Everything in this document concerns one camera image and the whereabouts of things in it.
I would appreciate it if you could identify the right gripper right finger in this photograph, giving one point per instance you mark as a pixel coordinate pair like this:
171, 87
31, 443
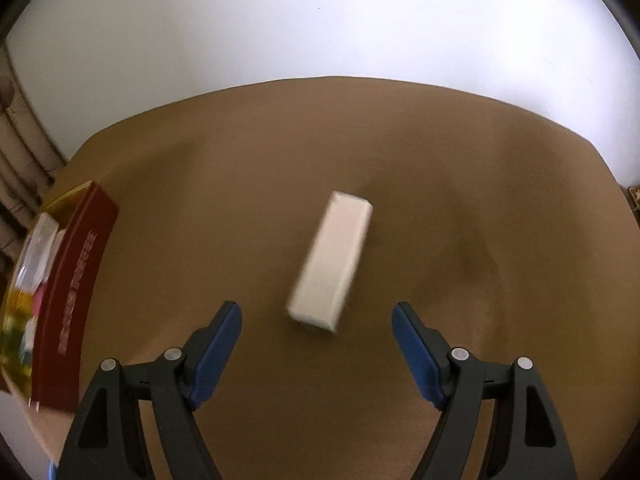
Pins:
526, 438

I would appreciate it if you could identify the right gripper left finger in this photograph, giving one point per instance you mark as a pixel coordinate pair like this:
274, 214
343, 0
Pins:
106, 439

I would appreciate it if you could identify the clear box blue red label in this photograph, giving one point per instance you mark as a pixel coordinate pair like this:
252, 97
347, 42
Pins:
33, 261

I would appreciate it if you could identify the red gold toffee box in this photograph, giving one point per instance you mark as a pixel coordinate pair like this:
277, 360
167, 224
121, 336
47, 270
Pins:
42, 333

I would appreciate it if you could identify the floral cloth pouch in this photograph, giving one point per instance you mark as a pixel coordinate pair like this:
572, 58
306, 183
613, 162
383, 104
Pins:
633, 197

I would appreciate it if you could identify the beige patterned curtain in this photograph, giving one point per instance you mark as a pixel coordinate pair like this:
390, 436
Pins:
29, 162

